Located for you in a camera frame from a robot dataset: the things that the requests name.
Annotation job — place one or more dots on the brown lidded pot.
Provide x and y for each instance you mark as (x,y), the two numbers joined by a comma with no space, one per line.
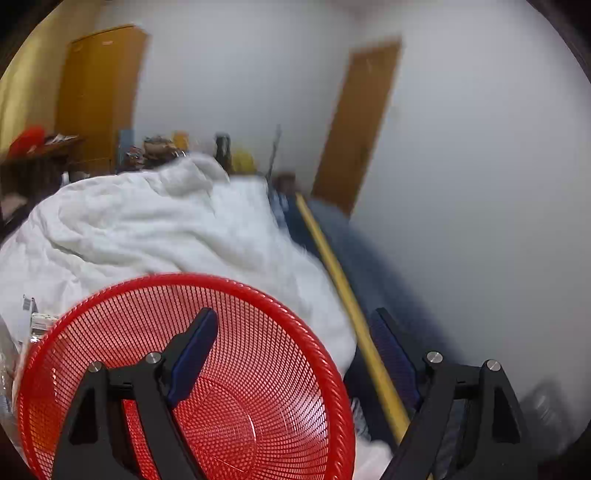
(159,147)

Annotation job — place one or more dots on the blue bed sheet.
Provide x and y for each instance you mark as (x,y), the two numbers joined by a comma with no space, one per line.
(364,263)

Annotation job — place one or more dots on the dark wooden desk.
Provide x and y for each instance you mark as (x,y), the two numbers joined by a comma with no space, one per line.
(27,173)

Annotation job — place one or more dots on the yellow wooden wardrobe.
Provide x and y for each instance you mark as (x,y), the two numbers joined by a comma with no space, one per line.
(101,92)

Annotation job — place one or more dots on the white blanket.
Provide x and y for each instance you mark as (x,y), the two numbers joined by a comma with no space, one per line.
(161,230)

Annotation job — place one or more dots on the yellow pot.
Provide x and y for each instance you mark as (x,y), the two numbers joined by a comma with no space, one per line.
(242,161)

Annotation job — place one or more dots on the red mesh basket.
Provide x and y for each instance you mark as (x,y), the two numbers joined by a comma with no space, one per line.
(258,369)

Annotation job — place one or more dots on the blue box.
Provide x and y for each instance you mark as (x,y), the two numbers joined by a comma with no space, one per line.
(125,150)

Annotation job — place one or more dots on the yellow bed frame rail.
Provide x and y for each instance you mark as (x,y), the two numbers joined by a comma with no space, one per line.
(341,286)

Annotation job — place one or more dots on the beige curtain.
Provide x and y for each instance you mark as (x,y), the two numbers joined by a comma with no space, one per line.
(27,92)

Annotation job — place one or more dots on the thin black pole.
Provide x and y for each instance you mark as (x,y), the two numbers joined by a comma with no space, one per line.
(274,152)

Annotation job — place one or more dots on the brown wooden door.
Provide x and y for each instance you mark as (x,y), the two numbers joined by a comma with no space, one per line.
(355,129)

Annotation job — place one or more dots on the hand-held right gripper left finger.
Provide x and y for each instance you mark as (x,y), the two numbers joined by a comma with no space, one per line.
(194,364)

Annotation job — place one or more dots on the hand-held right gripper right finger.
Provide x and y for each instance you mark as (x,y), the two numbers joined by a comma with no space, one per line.
(395,360)

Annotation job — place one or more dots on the black bottle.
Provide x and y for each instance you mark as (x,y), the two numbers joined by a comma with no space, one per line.
(222,152)

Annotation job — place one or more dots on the clear plastic snack bag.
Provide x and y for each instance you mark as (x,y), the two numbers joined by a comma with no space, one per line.
(13,355)

